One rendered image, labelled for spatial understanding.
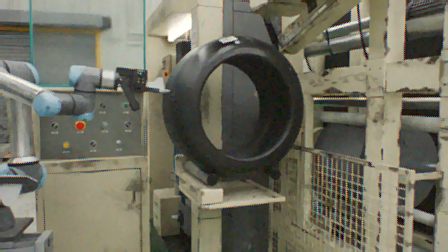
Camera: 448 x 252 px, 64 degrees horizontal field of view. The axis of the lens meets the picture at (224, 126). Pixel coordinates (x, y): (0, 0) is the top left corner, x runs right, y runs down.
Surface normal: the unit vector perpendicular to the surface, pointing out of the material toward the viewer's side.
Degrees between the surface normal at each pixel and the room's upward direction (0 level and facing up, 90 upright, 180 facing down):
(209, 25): 90
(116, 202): 90
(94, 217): 90
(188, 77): 71
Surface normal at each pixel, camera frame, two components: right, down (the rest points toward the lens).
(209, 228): 0.36, 0.07
